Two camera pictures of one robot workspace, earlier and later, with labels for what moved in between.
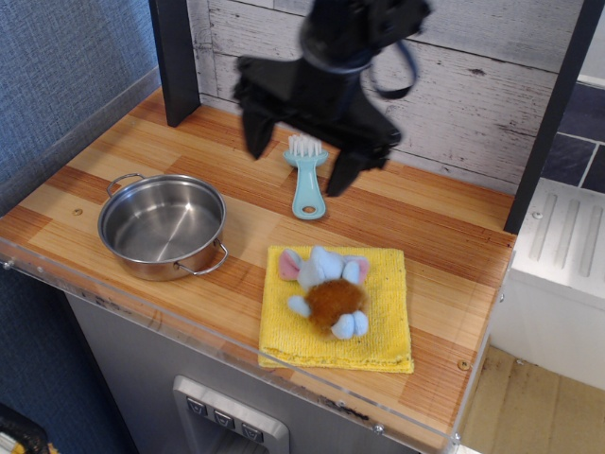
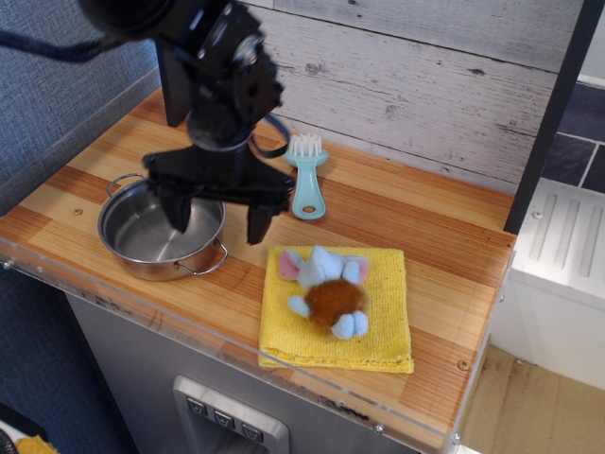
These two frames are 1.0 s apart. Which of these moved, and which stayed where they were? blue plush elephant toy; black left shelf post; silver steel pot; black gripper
Moved: black gripper
Stayed: blue plush elephant toy; black left shelf post; silver steel pot
